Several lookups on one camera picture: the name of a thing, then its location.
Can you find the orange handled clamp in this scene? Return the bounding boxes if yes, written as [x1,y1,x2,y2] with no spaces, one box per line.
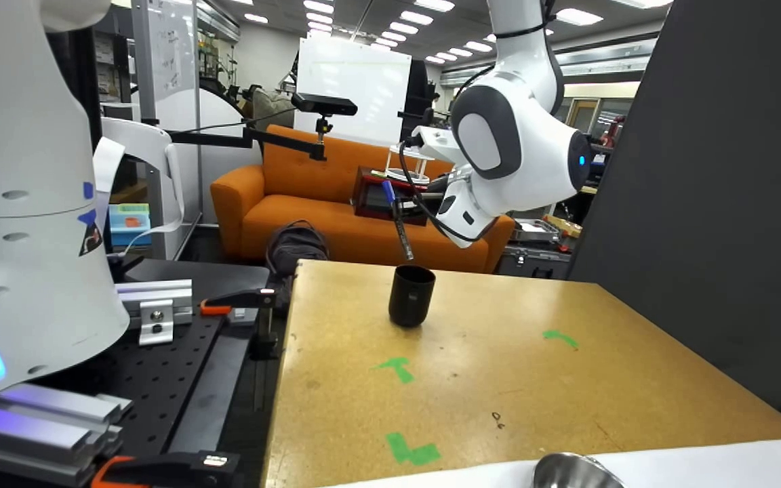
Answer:
[198,288,278,320]

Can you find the green tape mark near cloth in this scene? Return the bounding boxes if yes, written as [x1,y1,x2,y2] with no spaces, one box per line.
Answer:
[384,435,442,467]

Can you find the black cylindrical cup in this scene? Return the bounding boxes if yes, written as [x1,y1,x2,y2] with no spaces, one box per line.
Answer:
[386,265,437,329]

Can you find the silver aluminium bracket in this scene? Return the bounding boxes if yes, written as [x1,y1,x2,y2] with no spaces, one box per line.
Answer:
[117,280,194,348]

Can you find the red microwave oven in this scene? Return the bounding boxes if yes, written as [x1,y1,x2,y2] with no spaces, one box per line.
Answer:
[351,168,439,226]

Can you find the blue capped sharpie marker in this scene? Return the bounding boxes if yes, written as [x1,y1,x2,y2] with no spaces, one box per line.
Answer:
[378,180,414,263]

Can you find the green tape mark middle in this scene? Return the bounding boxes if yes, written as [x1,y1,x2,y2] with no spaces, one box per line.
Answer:
[376,358,414,386]

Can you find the black backpack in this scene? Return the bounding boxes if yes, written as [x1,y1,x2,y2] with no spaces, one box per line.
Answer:
[264,222,331,278]

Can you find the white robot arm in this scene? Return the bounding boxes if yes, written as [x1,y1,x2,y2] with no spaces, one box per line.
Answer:
[411,0,594,246]

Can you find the orange sofa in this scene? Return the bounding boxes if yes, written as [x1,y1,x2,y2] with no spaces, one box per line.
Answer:
[209,122,517,274]

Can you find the small steel pot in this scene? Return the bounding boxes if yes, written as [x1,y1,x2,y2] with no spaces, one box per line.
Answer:
[532,454,624,488]

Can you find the black camera on stand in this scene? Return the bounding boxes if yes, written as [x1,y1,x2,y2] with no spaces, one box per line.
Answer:
[290,92,357,137]

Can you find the silver aluminium rails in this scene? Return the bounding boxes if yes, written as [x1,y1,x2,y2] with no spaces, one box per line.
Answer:
[0,386,133,488]

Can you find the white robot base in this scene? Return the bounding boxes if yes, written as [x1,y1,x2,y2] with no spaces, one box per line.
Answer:
[0,0,129,391]

